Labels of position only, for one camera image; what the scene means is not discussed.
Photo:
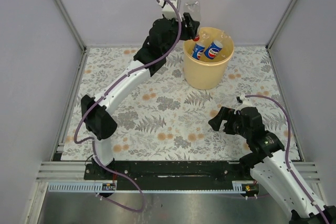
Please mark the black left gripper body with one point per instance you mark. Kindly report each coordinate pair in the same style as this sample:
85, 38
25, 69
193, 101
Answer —
175, 24

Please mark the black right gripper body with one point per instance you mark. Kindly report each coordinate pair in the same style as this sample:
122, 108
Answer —
240, 130

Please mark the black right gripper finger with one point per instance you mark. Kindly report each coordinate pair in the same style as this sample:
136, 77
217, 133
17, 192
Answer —
228, 126
224, 114

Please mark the clear bottle red cap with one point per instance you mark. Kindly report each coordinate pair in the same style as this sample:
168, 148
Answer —
193, 8

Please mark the blue label bottle blue cap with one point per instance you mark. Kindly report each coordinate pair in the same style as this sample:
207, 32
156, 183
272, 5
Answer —
202, 41

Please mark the Pepsi label plastic bottle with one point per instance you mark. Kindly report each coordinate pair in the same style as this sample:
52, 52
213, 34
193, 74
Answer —
219, 42

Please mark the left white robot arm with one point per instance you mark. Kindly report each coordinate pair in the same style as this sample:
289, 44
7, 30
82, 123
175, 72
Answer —
97, 111

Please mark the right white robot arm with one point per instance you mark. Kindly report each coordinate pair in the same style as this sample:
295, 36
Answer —
267, 164

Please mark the yellow plastic bin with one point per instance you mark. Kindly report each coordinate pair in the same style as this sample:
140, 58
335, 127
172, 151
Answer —
206, 74

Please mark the floral patterned table mat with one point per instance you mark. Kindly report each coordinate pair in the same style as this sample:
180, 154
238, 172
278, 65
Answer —
167, 119

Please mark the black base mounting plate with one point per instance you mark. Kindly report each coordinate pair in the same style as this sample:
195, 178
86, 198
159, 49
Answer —
182, 171

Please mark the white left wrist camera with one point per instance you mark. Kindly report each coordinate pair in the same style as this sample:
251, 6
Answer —
168, 11

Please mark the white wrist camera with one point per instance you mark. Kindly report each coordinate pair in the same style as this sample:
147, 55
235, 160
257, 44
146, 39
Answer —
243, 102
168, 11

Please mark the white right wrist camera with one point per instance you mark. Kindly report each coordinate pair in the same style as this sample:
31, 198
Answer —
243, 102

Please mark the white slotted cable duct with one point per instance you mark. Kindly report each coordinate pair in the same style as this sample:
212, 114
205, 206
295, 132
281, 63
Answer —
234, 187

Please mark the right aluminium frame post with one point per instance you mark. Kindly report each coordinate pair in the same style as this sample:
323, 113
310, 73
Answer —
291, 5

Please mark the aluminium frame post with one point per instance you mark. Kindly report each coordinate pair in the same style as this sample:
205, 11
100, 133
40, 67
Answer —
62, 9
291, 5

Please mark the left aluminium frame post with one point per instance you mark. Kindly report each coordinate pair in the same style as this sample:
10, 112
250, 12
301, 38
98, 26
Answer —
62, 9

